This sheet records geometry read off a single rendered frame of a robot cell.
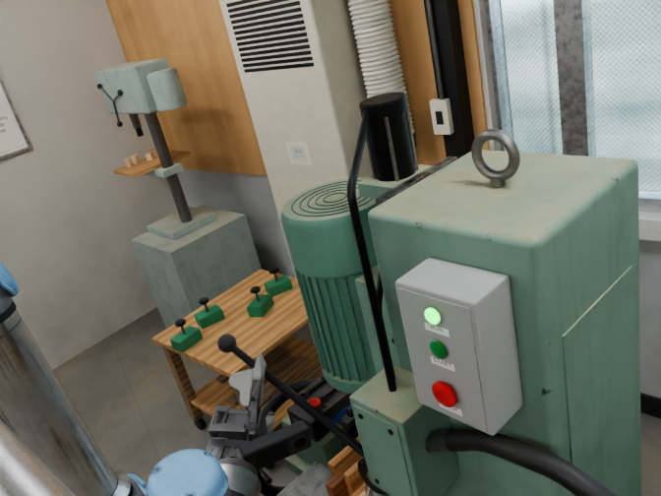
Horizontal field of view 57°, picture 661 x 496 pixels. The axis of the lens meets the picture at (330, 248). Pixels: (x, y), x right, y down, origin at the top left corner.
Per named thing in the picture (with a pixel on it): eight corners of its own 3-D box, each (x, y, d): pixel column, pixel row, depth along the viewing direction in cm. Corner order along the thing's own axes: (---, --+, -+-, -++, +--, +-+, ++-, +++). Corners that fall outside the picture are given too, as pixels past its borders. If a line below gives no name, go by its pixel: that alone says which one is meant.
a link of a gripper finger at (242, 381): (229, 349, 103) (223, 405, 100) (263, 350, 102) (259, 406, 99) (233, 353, 106) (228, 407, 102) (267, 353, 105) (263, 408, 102)
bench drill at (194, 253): (229, 303, 392) (147, 55, 327) (290, 328, 348) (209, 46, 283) (166, 341, 364) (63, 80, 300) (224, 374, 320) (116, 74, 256)
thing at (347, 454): (401, 426, 126) (396, 402, 123) (408, 429, 125) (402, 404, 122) (334, 488, 115) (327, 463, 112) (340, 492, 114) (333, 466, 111)
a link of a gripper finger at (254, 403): (250, 378, 99) (245, 434, 96) (259, 378, 99) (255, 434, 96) (256, 382, 104) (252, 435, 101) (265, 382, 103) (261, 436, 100)
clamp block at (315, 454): (336, 413, 139) (329, 382, 135) (380, 436, 129) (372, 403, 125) (288, 453, 130) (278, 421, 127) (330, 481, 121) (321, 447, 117)
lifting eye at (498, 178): (479, 179, 71) (473, 126, 68) (525, 184, 66) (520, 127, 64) (471, 185, 70) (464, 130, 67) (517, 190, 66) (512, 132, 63)
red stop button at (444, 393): (438, 397, 65) (434, 375, 63) (460, 407, 63) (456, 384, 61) (432, 403, 64) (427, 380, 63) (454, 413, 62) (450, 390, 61)
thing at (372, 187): (404, 207, 87) (383, 90, 80) (449, 214, 81) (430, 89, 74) (366, 229, 83) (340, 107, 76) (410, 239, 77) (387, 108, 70)
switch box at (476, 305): (449, 374, 72) (429, 255, 65) (525, 404, 64) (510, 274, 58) (416, 403, 68) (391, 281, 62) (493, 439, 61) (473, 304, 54)
